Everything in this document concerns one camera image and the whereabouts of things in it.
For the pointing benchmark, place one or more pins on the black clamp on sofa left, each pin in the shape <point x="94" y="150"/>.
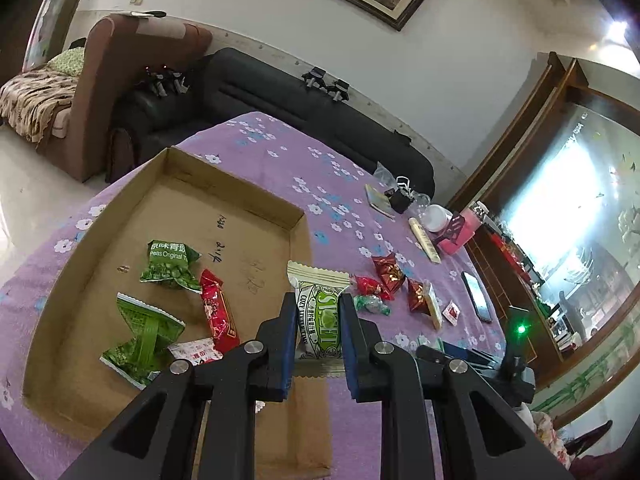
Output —
<point x="314" y="79"/>

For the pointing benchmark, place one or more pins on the white green sunflower seed bag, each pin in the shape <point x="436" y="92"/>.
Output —
<point x="317" y="292"/>

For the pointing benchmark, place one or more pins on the brown armchair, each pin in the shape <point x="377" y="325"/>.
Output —
<point x="66" y="118"/>

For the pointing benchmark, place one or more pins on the purple floral tablecloth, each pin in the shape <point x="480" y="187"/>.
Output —
<point x="345" y="232"/>

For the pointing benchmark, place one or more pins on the black clamp on sofa right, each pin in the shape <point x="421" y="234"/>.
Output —
<point x="338" y="90"/>

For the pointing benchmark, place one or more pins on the wooden cabinet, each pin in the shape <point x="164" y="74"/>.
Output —
<point x="561" y="184"/>

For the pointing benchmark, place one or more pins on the black phone stand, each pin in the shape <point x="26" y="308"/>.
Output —
<point x="452" y="230"/>

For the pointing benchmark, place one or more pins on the dark red gold-print packet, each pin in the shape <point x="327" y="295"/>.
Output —
<point x="389" y="272"/>

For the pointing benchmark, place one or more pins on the olive notebook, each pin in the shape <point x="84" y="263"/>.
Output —
<point x="379" y="201"/>

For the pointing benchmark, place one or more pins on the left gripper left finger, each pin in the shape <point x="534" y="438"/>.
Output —
<point x="198" y="421"/>

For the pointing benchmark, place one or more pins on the black smartphone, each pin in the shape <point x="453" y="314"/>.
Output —
<point x="477" y="297"/>

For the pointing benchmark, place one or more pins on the red round-logo candy packet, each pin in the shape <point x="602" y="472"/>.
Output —
<point x="367" y="286"/>

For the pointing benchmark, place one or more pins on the green peas snack bag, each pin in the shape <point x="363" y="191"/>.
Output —
<point x="169" y="264"/>

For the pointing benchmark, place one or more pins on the red bar snack packet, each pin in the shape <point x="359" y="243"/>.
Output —
<point x="219" y="318"/>

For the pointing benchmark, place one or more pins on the black leather sofa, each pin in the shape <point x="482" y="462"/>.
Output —
<point x="164" y="109"/>

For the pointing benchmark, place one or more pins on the person's right hand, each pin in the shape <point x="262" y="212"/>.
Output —
<point x="541" y="424"/>

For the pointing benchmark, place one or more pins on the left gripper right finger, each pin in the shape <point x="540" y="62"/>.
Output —
<point x="439" y="416"/>

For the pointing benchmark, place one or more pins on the long beige cracker pack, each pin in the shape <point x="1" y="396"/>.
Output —
<point x="432" y="305"/>

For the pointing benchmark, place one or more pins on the white red sachet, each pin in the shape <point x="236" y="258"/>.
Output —
<point x="452" y="313"/>
<point x="197" y="352"/>

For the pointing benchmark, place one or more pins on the clear plastic cup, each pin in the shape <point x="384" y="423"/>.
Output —
<point x="419" y="200"/>

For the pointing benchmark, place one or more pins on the cream tube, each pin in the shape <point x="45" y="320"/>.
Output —
<point x="424" y="241"/>

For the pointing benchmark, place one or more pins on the black clamp on sofa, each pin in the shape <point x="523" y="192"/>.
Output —
<point x="314" y="79"/>
<point x="338" y="90"/>

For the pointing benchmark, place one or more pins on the white round lid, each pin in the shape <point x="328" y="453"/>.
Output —
<point x="435" y="218"/>

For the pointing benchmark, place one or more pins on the green striped snack bag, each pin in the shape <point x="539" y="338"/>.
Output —
<point x="143" y="357"/>

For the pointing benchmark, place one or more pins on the brown cake clear packet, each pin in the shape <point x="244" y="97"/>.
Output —
<point x="371" y="304"/>

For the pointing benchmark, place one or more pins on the black small box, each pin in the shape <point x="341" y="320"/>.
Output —
<point x="400" y="194"/>

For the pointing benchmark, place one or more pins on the cardboard box tray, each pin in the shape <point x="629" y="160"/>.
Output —
<point x="246" y="236"/>

